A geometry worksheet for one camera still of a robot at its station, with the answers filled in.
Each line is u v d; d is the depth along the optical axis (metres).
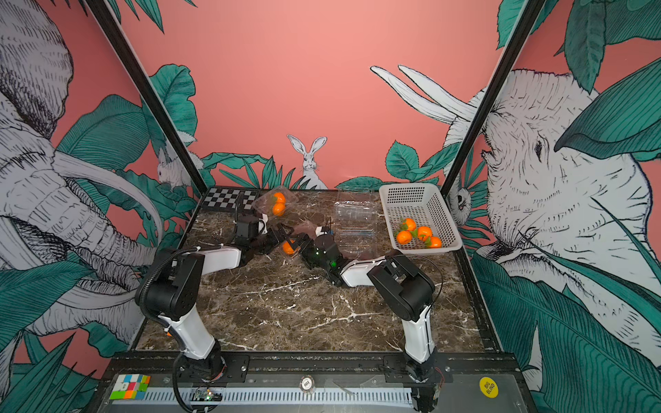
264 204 1.16
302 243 0.82
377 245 0.99
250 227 0.77
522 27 0.72
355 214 1.11
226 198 1.14
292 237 0.88
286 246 0.95
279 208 1.08
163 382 0.72
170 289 0.49
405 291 0.51
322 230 0.88
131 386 0.66
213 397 0.70
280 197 1.11
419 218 1.11
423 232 1.00
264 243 0.84
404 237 0.98
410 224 1.02
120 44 0.75
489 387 0.72
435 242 0.98
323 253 0.71
